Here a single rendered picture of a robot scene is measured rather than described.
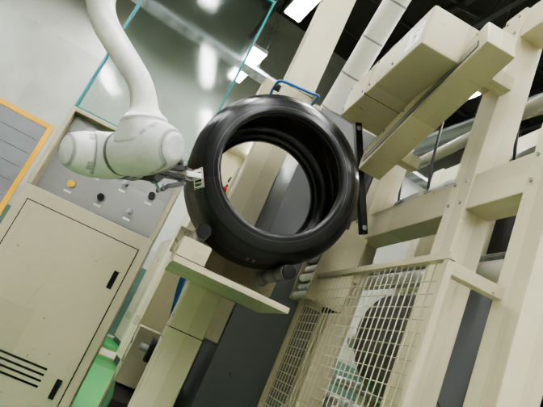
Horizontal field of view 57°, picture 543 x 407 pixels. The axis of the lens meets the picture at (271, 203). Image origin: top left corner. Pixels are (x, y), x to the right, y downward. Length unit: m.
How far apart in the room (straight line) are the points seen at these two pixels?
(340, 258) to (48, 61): 9.74
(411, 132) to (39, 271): 1.48
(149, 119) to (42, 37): 10.28
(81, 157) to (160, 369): 0.89
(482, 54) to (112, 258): 1.51
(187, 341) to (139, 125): 0.93
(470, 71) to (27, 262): 1.70
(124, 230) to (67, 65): 9.14
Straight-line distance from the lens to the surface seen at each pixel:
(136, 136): 1.09
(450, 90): 1.68
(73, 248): 2.14
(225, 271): 1.81
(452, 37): 1.67
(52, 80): 11.03
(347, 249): 1.91
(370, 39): 2.65
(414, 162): 1.96
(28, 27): 11.43
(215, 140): 1.52
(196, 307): 1.81
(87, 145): 1.17
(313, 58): 2.17
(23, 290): 2.15
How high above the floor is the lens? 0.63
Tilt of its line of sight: 17 degrees up
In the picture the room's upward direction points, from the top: 24 degrees clockwise
